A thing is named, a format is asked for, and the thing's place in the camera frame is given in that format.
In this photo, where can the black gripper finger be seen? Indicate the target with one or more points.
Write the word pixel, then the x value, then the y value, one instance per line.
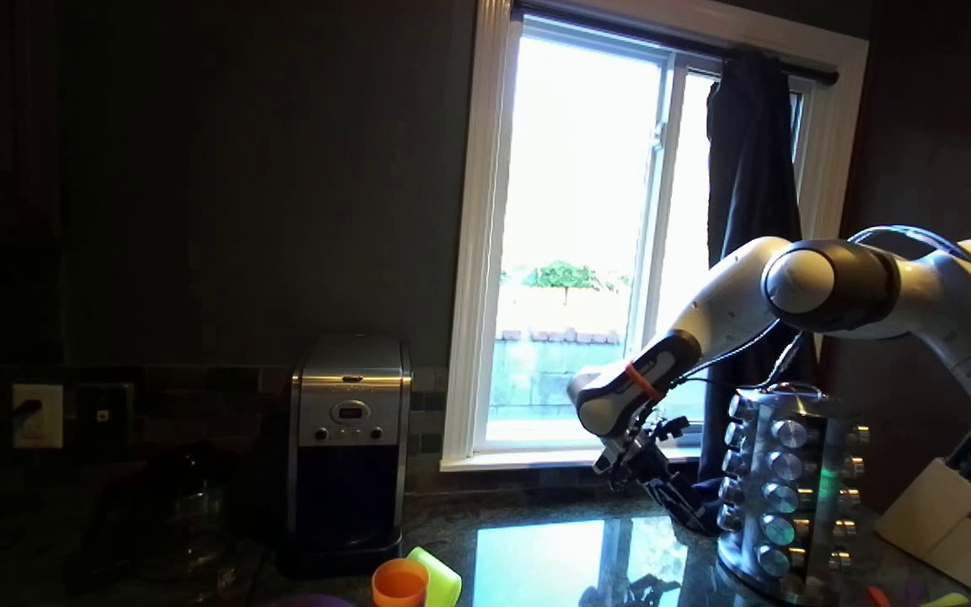
pixel 664 485
pixel 690 460

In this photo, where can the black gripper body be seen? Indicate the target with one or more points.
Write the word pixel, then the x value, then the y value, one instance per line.
pixel 634 444

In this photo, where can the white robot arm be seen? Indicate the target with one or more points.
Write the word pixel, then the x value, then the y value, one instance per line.
pixel 868 304

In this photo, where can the steel rotating spice rack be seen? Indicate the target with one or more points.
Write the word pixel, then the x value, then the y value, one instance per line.
pixel 791 492

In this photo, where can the silver black coffee machine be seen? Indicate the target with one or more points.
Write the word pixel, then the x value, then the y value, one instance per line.
pixel 347 450

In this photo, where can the small orange plastic item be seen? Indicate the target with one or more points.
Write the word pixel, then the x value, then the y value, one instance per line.
pixel 876 599

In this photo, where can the yellow-green plastic cup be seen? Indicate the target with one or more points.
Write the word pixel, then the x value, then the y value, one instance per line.
pixel 438 576

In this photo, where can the orange plastic cup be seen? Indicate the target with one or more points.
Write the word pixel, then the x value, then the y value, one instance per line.
pixel 400 583

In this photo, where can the small green plastic item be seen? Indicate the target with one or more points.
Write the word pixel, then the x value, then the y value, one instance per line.
pixel 944 600

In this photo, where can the dark hanging curtain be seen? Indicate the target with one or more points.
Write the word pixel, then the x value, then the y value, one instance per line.
pixel 750 155

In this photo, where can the dark glass carafe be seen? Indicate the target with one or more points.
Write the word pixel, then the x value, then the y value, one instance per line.
pixel 165 528

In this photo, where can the white window frame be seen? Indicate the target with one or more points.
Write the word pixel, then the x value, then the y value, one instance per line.
pixel 481 224

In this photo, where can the dark wall switch plate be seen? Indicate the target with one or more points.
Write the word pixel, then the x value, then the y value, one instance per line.
pixel 104 411

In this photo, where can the white wall outlet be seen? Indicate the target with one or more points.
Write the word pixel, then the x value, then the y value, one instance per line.
pixel 39 417

